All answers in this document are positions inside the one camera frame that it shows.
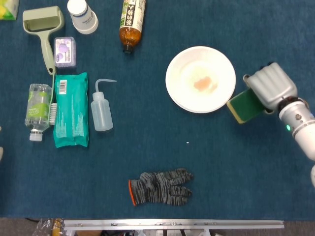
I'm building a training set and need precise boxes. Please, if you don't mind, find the right robot hand silver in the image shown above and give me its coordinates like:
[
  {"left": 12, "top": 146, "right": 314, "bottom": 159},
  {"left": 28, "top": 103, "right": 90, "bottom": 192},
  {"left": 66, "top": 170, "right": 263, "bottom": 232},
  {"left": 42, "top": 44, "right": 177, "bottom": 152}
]
[{"left": 243, "top": 62, "right": 298, "bottom": 115}]

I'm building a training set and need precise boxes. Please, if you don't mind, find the green yellow sponge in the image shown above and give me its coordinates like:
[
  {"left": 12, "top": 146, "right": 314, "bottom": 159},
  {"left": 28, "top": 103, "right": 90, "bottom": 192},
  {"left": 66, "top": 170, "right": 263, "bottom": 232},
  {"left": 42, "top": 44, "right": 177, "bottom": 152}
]
[{"left": 226, "top": 88, "right": 268, "bottom": 124}]

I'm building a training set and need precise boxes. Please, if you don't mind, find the white round plate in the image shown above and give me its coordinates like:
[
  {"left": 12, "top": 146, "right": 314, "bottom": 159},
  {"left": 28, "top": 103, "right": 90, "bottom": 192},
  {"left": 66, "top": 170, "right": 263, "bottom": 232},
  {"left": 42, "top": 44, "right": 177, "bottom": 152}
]
[{"left": 165, "top": 46, "right": 236, "bottom": 114}]

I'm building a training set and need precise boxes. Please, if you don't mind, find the clear water bottle green label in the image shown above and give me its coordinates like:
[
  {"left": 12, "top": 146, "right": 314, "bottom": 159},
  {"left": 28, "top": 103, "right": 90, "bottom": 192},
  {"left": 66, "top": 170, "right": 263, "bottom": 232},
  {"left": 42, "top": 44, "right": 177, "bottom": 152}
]
[{"left": 24, "top": 83, "right": 53, "bottom": 142}]

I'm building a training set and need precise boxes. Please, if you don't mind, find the teal wet wipes pack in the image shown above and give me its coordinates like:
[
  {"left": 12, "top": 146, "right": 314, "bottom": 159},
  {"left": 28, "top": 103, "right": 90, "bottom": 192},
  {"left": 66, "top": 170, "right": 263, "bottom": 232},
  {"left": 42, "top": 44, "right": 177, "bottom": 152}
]
[{"left": 53, "top": 72, "right": 90, "bottom": 148}]

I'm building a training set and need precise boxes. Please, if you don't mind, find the clear plastic bag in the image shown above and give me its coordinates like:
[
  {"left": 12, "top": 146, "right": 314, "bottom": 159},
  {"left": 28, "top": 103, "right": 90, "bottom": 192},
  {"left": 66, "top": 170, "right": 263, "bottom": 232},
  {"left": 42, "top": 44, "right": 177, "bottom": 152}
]
[{"left": 31, "top": 217, "right": 66, "bottom": 236}]

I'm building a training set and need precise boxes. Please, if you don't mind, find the clear squeeze wash bottle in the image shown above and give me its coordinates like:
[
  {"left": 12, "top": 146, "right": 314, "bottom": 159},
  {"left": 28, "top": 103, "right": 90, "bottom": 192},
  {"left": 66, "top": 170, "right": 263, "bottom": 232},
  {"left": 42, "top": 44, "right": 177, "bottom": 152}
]
[{"left": 90, "top": 78, "right": 118, "bottom": 132}]

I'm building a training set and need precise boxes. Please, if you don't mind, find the beige lint roller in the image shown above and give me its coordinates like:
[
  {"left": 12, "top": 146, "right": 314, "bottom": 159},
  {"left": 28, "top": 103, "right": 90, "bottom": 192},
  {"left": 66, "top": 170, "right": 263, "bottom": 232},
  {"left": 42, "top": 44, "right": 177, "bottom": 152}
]
[{"left": 22, "top": 6, "right": 65, "bottom": 76}]

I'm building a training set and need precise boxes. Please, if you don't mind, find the purple cotton swab box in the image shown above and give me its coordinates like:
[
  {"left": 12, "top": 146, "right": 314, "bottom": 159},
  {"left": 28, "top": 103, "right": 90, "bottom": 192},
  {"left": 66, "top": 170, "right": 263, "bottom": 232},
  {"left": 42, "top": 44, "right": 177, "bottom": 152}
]
[{"left": 54, "top": 36, "right": 77, "bottom": 68}]

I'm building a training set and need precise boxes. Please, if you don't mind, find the teal table cloth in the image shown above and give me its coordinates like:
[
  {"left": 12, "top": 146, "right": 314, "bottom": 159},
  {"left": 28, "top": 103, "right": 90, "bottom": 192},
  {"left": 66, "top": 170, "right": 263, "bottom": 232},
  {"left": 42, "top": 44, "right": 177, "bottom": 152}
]
[{"left": 0, "top": 0, "right": 315, "bottom": 219}]

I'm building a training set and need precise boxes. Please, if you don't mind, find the yellow green tissue pack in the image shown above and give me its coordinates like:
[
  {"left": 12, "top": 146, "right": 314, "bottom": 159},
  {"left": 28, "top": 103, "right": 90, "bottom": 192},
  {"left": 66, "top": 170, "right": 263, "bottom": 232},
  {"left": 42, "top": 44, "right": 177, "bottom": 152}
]
[{"left": 0, "top": 0, "right": 20, "bottom": 21}]

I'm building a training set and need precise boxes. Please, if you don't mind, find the grey knit work glove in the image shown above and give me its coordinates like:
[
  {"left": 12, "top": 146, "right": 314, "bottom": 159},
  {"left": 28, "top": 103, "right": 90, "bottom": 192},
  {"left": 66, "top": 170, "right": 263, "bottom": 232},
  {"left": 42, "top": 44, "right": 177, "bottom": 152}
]
[{"left": 127, "top": 168, "right": 194, "bottom": 207}]

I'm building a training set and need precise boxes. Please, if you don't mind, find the brown tea bottle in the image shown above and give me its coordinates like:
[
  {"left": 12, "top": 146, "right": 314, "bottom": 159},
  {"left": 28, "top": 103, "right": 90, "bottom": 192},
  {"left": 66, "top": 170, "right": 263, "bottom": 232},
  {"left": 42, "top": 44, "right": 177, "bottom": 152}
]
[{"left": 119, "top": 0, "right": 146, "bottom": 55}]

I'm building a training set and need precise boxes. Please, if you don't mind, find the white lidded jar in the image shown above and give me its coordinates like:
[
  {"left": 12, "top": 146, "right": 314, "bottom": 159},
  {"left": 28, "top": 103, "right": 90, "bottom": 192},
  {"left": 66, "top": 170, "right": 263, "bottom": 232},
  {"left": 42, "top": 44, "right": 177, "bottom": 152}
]
[{"left": 66, "top": 0, "right": 99, "bottom": 35}]

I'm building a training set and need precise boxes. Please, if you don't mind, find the aluminium rail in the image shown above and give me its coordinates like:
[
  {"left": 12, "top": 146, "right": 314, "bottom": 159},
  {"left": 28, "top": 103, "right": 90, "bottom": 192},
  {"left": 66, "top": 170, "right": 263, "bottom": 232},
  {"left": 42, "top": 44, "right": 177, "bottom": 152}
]
[{"left": 63, "top": 219, "right": 285, "bottom": 232}]

